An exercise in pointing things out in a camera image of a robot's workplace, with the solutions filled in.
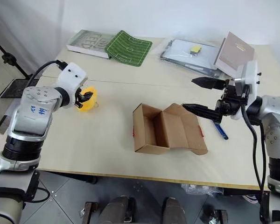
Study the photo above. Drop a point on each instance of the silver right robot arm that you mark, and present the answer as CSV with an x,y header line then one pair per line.
x,y
276,121

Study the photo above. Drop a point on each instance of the clear plastic bag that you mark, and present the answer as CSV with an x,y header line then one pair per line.
x,y
168,50

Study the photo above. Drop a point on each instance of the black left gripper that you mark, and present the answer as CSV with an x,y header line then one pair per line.
x,y
77,96

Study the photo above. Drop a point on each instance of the dark rounded shape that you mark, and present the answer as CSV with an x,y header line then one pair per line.
x,y
175,211
117,210

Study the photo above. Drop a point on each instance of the brown wooden block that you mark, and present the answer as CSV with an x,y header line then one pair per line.
x,y
89,213
220,217

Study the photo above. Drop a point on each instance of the black tripod stand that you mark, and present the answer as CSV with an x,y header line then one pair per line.
x,y
11,60

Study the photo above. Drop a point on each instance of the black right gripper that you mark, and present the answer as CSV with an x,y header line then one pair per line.
x,y
231,103

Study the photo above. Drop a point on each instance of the black floor plate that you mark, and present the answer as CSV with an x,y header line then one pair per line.
x,y
16,88

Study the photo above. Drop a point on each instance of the brown hardcover book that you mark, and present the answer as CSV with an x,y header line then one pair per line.
x,y
235,53

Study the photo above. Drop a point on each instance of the blue pen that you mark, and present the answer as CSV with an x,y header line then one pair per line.
x,y
221,131

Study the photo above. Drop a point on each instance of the white thick book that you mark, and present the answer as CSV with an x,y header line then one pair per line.
x,y
88,43

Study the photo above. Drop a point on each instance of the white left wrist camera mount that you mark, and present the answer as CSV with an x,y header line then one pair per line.
x,y
71,78

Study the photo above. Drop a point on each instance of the yellow sponge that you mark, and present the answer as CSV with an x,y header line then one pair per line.
x,y
195,49

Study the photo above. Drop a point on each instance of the yellow plastic item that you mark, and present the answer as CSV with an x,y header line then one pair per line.
x,y
89,103

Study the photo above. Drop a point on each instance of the brown cardboard box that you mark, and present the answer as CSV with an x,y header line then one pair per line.
x,y
168,133

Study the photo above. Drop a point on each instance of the plastic sleeve with documents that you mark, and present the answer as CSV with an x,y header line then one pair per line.
x,y
184,58

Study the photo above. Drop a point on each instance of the green soccer field mat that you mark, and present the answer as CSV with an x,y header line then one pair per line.
x,y
128,47

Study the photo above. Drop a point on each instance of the crumpled clear plastic wrap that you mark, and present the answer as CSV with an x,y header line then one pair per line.
x,y
200,189

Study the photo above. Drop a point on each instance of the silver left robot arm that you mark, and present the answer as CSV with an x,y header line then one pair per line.
x,y
30,116

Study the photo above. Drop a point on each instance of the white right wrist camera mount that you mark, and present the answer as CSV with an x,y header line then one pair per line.
x,y
250,77

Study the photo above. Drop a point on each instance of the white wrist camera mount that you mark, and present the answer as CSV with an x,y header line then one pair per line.
x,y
250,77
71,78

